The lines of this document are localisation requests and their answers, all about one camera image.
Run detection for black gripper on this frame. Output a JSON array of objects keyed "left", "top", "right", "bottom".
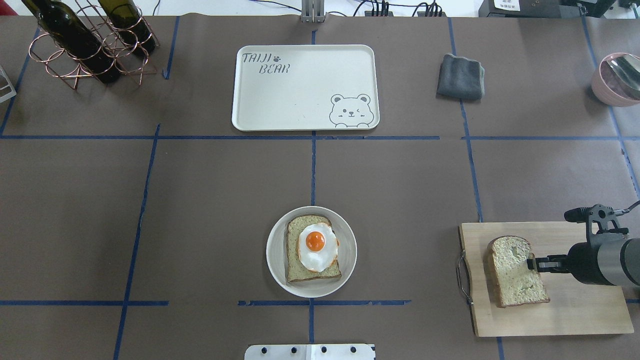
[{"left": 526, "top": 239, "right": 629, "bottom": 287}]

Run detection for aluminium frame post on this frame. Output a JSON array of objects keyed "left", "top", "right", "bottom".
[{"left": 301, "top": 0, "right": 326, "bottom": 23}]

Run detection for white wire cup rack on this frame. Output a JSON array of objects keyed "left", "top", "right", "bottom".
[{"left": 0, "top": 66, "right": 17, "bottom": 103}]

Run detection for copper wire bottle rack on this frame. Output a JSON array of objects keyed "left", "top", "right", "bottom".
[{"left": 24, "top": 0, "right": 158, "bottom": 90}]

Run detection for black computer box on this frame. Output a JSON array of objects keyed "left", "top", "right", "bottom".
[{"left": 478, "top": 0, "right": 615, "bottom": 19}]

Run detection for metal scoop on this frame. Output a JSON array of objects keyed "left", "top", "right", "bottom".
[{"left": 606, "top": 54, "right": 640, "bottom": 98}]

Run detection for bread slice under egg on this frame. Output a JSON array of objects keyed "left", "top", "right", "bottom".
[{"left": 285, "top": 214, "right": 342, "bottom": 283}]

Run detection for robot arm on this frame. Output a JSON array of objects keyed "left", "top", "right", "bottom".
[{"left": 526, "top": 238, "right": 639, "bottom": 287}]

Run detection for wooden cutting board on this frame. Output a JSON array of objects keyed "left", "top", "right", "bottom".
[{"left": 459, "top": 221, "right": 634, "bottom": 337}]

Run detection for white round plate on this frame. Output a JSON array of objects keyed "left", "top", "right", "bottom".
[{"left": 266, "top": 206, "right": 358, "bottom": 298}]

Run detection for fried egg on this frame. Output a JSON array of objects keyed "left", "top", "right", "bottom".
[{"left": 297, "top": 222, "right": 339, "bottom": 272}]

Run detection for green wine bottle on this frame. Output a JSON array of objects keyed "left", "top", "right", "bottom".
[
  {"left": 22, "top": 0, "right": 121, "bottom": 84},
  {"left": 99, "top": 0, "right": 156, "bottom": 57}
]

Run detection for black power strip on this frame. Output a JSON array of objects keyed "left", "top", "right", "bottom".
[{"left": 353, "top": 0, "right": 447, "bottom": 18}]

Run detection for green wine bottle middle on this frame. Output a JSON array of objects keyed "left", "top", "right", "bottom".
[{"left": 99, "top": 0, "right": 156, "bottom": 57}]

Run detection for cream bear tray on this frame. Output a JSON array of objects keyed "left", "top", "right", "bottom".
[{"left": 231, "top": 44, "right": 380, "bottom": 132}]

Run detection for green wine bottle front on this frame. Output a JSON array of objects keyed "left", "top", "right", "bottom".
[{"left": 22, "top": 0, "right": 121, "bottom": 84}]

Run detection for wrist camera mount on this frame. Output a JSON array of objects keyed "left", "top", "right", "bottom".
[{"left": 563, "top": 203, "right": 630, "bottom": 248}]

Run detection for grey folded cloth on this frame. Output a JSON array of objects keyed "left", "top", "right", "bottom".
[{"left": 436, "top": 53, "right": 485, "bottom": 101}]

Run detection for pink bowl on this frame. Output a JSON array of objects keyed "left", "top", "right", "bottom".
[{"left": 590, "top": 52, "right": 640, "bottom": 107}]

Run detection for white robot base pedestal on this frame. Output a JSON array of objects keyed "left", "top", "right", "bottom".
[{"left": 244, "top": 343, "right": 377, "bottom": 360}]

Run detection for bread slice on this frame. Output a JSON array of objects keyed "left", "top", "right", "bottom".
[
  {"left": 487, "top": 235, "right": 551, "bottom": 308},
  {"left": 285, "top": 214, "right": 342, "bottom": 283}
]

